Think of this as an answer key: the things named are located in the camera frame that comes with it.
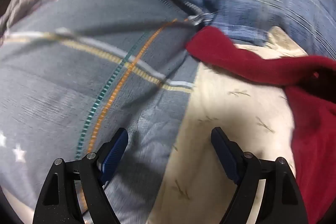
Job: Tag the dark red knit garment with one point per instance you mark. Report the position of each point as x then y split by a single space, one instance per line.
262 61

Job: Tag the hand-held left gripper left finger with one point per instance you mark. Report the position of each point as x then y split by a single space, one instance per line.
115 153

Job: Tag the cream leaf-print pillow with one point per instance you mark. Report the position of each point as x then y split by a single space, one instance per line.
223 113

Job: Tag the grey plaid star quilt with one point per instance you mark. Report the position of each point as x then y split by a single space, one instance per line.
65 77

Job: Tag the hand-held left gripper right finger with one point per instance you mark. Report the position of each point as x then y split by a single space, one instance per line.
223 153

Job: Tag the blue plaid bed sheet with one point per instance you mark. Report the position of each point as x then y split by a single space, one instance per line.
249 3

